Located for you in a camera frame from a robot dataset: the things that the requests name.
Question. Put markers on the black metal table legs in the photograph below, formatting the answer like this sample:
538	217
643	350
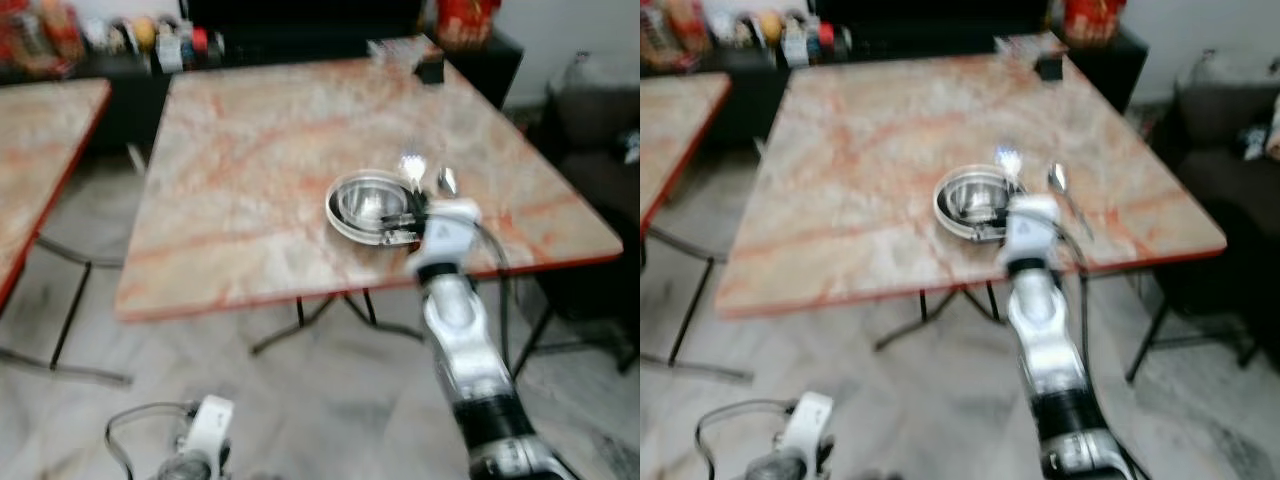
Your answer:
925	318
690	315
300	325
70	310

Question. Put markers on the yellow round fruit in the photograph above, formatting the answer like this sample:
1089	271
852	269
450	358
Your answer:
768	25
145	31

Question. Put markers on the red snack package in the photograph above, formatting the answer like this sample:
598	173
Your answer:
1093	18
465	20

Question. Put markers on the red can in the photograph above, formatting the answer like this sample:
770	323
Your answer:
825	40
200	42

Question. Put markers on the white jar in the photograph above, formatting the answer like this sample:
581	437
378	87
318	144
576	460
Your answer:
168	50
795	48

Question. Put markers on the steel bowl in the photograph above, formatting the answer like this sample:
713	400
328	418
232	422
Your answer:
365	200
972	197

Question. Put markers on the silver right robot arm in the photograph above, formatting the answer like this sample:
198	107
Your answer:
1050	350
470	350

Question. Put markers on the small black box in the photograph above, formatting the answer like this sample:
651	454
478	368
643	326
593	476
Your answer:
1051	68
431	69

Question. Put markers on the steel fork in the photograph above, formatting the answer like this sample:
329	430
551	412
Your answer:
412	167
1008	161

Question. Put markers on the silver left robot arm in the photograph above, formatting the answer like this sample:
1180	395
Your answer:
185	470
780	470

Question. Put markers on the white item on sofa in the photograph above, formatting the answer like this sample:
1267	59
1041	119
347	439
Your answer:
632	148
1262	140

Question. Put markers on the black sideboard cabinet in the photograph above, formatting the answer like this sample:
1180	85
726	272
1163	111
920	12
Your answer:
130	100
760	85

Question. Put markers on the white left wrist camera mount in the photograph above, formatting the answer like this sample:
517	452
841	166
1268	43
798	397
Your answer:
210	425
812	420

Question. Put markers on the orange snack bags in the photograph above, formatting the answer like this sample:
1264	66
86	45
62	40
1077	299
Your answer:
675	30
40	35

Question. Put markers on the steel spoon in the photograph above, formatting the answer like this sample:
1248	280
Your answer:
447	181
1057	178

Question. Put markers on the black television screen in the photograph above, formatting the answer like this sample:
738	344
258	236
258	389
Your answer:
300	12
930	10

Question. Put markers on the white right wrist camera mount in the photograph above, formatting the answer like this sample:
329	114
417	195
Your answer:
1032	225
448	228

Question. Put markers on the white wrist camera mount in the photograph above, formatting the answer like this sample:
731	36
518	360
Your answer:
1032	225
210	425
448	228
812	420

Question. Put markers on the black metal chair frame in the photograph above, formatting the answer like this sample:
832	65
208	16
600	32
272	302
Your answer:
1150	340
535	340

